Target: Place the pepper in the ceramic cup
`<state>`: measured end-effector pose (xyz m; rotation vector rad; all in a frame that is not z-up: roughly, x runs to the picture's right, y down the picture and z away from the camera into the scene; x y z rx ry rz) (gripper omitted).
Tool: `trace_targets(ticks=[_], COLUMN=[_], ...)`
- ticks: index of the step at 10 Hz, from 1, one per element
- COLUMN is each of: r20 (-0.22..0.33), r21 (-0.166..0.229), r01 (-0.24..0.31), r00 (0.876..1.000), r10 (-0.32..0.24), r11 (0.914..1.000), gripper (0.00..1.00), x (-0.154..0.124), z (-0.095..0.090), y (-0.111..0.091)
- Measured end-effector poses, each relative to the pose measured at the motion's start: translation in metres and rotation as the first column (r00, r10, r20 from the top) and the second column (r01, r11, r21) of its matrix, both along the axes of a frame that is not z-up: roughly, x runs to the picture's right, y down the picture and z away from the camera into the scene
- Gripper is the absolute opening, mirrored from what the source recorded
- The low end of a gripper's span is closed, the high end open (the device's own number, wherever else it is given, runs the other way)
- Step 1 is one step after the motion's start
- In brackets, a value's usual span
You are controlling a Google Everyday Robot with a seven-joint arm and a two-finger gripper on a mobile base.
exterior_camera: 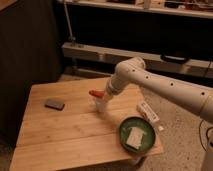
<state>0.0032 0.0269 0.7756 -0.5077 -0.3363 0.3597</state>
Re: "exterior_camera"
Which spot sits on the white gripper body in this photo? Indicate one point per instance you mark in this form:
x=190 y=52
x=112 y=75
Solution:
x=109 y=94

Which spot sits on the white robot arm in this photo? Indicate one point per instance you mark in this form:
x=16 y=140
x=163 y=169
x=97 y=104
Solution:
x=192 y=97

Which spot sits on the white rectangular box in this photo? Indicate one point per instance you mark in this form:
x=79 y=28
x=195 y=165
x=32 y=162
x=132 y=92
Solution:
x=145 y=109

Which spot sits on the green plate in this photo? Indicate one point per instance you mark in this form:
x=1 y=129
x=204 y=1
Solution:
x=149 y=135

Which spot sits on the white folded cloth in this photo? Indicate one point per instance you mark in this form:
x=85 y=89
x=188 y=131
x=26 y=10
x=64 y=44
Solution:
x=135 y=137

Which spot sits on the small dark grey block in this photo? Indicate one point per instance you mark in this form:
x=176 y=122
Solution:
x=54 y=104

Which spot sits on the wooden table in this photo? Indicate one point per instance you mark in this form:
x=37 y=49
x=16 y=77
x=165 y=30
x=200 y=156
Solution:
x=77 y=135

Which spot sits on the metal shelf rack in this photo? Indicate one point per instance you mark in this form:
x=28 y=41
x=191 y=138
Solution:
x=99 y=30

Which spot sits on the black handle on shelf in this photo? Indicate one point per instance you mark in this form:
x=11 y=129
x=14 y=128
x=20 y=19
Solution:
x=172 y=59

